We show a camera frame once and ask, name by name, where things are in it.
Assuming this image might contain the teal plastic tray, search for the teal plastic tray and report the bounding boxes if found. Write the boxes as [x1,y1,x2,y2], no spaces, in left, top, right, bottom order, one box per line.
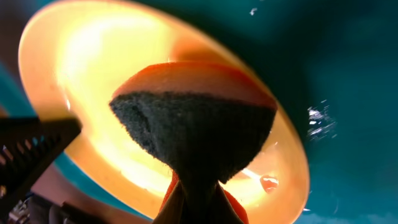
[0,0,398,224]

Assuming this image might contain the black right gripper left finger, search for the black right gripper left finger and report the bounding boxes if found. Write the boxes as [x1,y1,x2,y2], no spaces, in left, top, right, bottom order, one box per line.
[152,181,187,224]

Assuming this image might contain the yellow plate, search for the yellow plate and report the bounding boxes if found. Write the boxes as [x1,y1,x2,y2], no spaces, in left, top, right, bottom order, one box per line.
[19,1,310,223]

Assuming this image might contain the red cleaning sponge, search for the red cleaning sponge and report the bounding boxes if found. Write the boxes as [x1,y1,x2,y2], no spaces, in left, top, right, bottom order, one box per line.
[109,62,277,223]

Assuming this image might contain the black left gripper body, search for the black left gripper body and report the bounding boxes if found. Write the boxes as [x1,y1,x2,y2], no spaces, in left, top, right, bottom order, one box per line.
[1,117,81,221]

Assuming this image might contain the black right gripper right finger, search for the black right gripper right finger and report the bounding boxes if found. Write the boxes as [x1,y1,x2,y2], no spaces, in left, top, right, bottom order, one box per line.
[214,184,243,224]

